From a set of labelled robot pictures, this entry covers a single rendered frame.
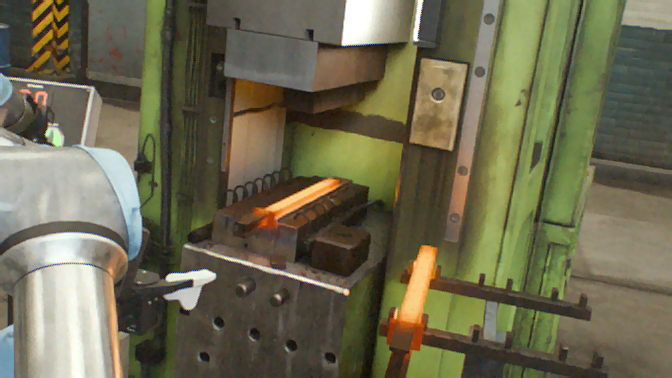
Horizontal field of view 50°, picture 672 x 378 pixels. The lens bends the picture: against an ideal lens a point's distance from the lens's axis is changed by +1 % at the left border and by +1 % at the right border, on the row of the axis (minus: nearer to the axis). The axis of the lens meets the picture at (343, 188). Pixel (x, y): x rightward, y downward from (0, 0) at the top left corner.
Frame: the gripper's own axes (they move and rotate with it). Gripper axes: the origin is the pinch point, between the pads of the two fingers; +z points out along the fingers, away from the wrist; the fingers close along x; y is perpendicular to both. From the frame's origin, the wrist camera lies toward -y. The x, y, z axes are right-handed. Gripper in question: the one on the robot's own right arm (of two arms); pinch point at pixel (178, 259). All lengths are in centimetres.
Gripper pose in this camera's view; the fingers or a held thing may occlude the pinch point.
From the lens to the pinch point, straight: 123.3
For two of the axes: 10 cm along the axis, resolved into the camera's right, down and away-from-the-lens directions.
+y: -1.2, 9.6, 2.6
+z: 3.8, -2.0, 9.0
